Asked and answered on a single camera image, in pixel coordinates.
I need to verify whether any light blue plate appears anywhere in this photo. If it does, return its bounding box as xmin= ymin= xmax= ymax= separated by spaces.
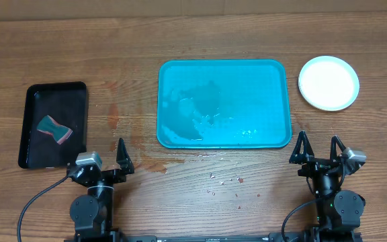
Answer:
xmin=298 ymin=56 xmax=360 ymax=112

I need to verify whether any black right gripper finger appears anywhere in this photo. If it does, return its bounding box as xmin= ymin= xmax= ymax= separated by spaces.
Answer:
xmin=330 ymin=135 xmax=346 ymax=161
xmin=289 ymin=130 xmax=314 ymax=165

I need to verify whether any black rectangular water tray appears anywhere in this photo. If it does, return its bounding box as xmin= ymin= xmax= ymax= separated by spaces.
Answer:
xmin=18 ymin=81 xmax=89 ymax=169

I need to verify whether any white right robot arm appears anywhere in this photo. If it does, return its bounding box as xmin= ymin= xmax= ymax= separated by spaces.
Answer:
xmin=281 ymin=131 xmax=366 ymax=242

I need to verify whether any green and pink sponge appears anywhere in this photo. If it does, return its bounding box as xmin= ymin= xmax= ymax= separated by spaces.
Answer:
xmin=37 ymin=115 xmax=73 ymax=145

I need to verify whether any teal plastic serving tray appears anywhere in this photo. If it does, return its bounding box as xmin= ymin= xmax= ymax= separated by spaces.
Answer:
xmin=156 ymin=59 xmax=292 ymax=149

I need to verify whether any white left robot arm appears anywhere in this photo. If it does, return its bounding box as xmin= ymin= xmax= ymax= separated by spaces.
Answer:
xmin=67 ymin=138 xmax=134 ymax=241

